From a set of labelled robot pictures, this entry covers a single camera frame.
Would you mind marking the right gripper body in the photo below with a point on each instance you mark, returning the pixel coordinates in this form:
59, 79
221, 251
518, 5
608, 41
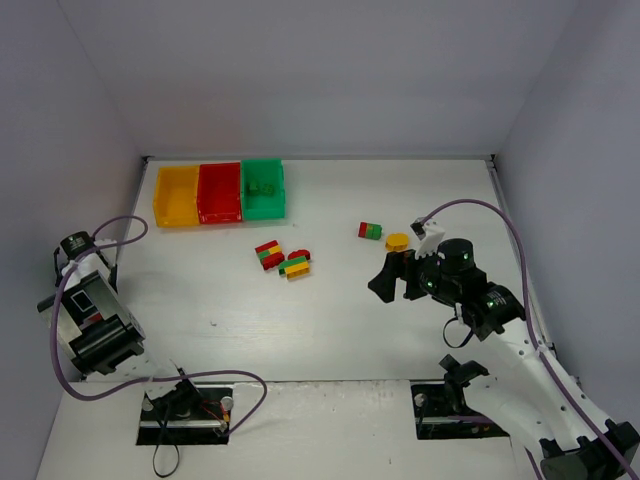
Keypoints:
413, 275

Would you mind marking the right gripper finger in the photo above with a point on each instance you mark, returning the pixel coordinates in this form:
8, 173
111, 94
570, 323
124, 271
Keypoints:
384, 283
413, 289

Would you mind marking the yellow round lego brick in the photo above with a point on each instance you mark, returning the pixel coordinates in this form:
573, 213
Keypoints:
397, 242

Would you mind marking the red green lego block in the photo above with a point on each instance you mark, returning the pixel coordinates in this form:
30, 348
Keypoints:
370, 231

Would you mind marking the small green lego brick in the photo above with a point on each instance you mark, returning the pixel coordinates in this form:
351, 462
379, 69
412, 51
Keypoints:
267, 190

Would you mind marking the green curved lego brick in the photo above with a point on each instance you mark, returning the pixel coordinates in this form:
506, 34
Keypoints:
253, 188

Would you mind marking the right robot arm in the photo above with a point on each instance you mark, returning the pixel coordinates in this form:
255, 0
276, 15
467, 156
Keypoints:
521, 388

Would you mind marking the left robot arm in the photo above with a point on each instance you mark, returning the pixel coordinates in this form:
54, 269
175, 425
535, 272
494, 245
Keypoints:
98, 333

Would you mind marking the red green yellow lego stack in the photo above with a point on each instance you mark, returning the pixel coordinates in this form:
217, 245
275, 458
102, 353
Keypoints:
270, 255

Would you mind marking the green plastic bin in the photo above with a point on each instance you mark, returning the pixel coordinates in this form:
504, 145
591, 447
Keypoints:
264, 171

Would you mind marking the red plastic bin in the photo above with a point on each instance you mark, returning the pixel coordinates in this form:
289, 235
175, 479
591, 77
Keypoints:
218, 197

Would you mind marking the yellow plastic bin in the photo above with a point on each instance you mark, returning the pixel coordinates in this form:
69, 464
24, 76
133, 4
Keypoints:
175, 197

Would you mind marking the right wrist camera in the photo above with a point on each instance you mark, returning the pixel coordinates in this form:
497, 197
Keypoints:
429, 234

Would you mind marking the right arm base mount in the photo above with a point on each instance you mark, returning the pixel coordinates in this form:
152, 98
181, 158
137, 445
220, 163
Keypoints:
435, 418

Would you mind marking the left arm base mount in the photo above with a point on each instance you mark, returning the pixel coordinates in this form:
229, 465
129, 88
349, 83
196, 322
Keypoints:
200, 410

